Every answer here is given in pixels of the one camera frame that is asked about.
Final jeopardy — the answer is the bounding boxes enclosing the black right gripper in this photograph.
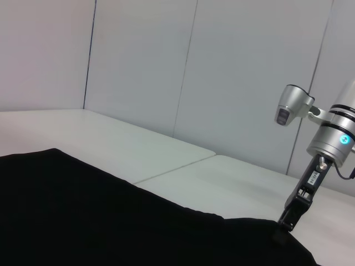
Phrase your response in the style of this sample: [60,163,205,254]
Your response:
[272,154,333,245]

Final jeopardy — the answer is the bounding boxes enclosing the black t-shirt with FREE print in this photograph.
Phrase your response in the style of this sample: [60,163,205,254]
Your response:
[0,148,323,266]

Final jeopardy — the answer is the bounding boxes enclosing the right gripper cable with connector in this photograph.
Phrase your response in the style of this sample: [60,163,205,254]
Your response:
[331,159,355,181]

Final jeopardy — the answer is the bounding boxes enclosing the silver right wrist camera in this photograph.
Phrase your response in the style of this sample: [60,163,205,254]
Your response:
[274,84,331,127]

